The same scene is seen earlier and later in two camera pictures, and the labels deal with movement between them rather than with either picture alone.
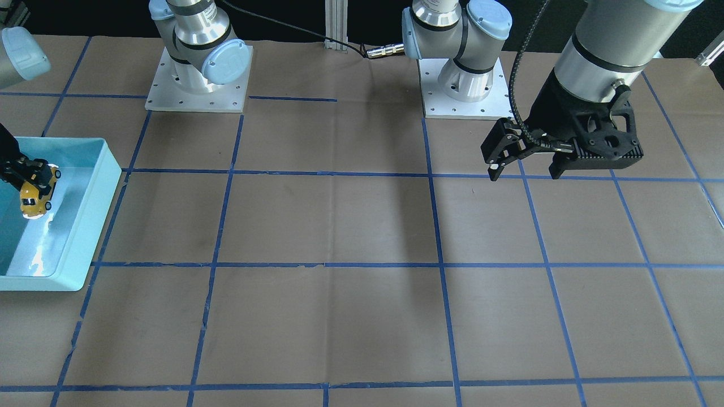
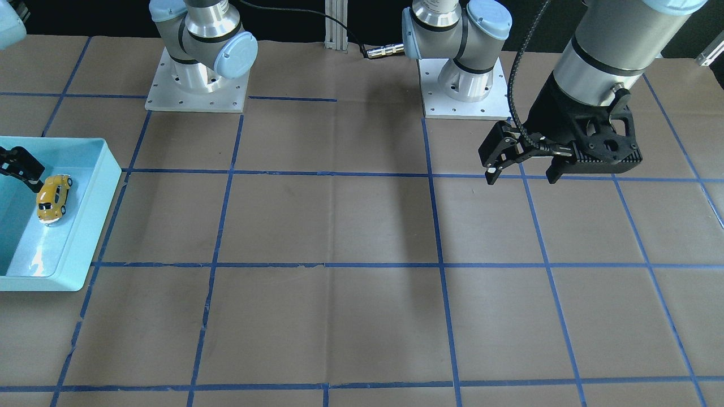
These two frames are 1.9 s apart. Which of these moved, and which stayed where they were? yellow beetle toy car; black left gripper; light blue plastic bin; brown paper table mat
Moved: yellow beetle toy car
Stayed: light blue plastic bin; brown paper table mat; black left gripper
